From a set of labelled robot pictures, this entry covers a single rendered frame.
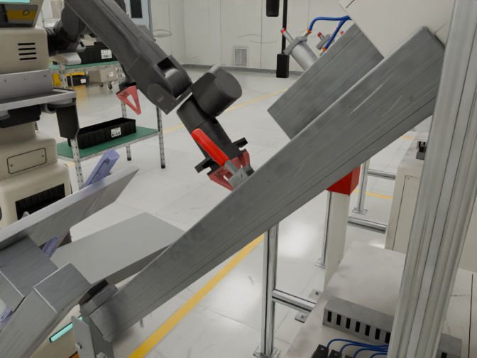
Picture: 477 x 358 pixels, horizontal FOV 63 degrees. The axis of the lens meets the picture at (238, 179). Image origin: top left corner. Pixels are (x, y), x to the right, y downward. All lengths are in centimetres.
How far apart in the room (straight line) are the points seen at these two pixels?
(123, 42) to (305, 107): 39
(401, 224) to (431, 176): 169
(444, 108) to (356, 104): 8
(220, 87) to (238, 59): 1001
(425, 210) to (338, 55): 17
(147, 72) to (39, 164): 74
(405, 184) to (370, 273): 90
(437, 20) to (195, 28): 1105
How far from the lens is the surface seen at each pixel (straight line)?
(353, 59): 41
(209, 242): 51
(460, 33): 32
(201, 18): 1126
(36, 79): 130
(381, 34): 39
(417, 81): 36
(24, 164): 134
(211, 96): 67
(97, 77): 756
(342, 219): 162
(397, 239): 207
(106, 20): 73
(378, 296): 104
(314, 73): 43
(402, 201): 198
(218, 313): 188
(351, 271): 110
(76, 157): 290
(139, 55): 70
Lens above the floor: 123
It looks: 22 degrees down
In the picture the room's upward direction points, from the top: straight up
